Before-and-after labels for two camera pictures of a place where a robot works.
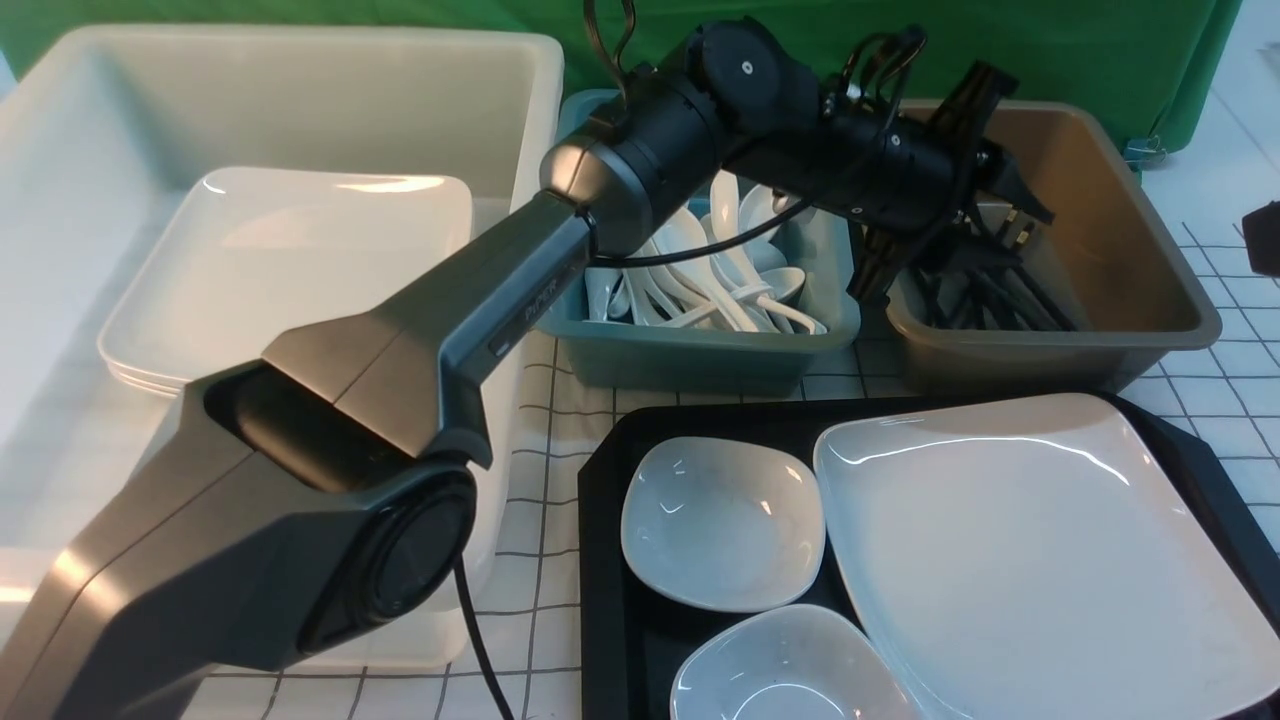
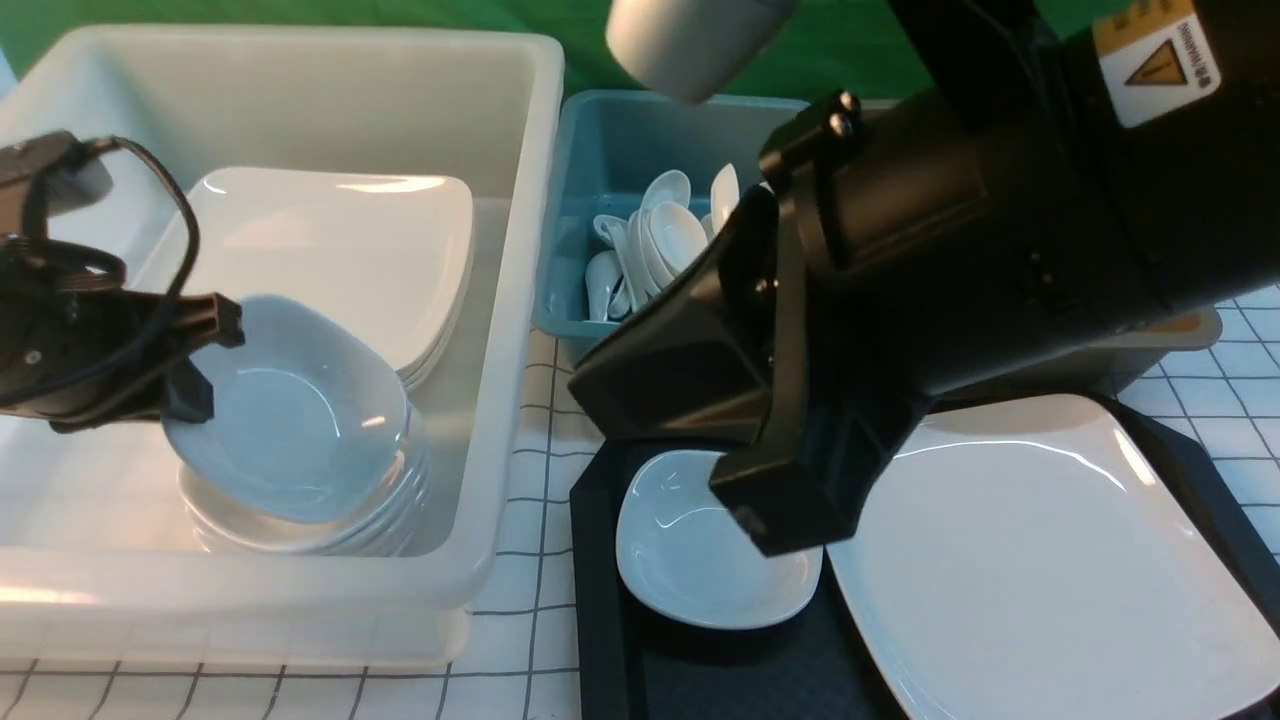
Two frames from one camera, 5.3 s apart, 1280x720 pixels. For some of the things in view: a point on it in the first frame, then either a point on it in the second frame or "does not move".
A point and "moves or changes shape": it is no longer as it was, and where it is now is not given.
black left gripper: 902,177 to 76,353
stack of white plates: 257,256 does not move
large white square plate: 1044,559 does not move
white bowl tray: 790,662 moves or changes shape
